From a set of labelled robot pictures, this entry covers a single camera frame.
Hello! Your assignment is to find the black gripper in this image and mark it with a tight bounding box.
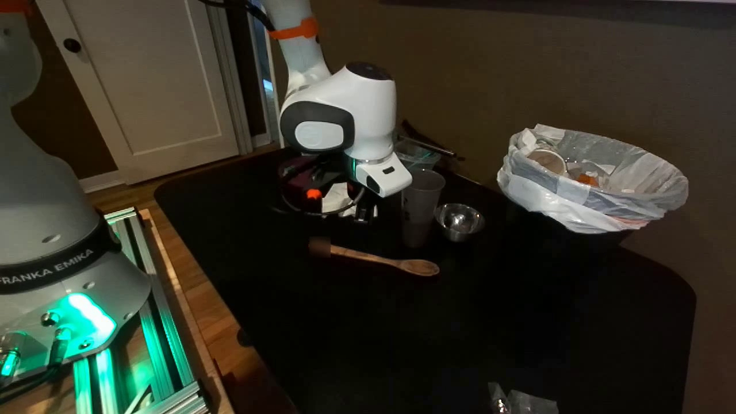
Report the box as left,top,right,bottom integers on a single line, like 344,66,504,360
282,159,382,226

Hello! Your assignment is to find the wooden spoon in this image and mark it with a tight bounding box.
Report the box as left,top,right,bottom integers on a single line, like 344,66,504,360
305,238,441,278

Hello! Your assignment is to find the translucent plastic cup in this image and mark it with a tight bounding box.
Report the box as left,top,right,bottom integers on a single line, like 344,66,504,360
397,166,448,251

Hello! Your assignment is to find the white crumpled napkin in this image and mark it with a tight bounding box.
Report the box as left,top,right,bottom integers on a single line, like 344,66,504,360
320,185,367,219

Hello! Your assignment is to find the clear glass food container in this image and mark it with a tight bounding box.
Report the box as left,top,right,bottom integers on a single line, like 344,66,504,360
395,138,441,174

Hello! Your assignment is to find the long dark kitchen utensil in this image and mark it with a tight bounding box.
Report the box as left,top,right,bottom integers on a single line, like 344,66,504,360
397,117,466,163

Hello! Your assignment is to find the white panelled door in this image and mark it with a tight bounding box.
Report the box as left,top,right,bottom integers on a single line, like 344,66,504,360
32,0,243,180

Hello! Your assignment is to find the trash bin with white bag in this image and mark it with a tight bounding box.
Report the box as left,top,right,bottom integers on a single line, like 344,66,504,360
495,122,691,236

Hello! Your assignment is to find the aluminium frame robot mount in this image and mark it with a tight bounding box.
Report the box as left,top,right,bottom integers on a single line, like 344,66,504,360
0,205,234,414

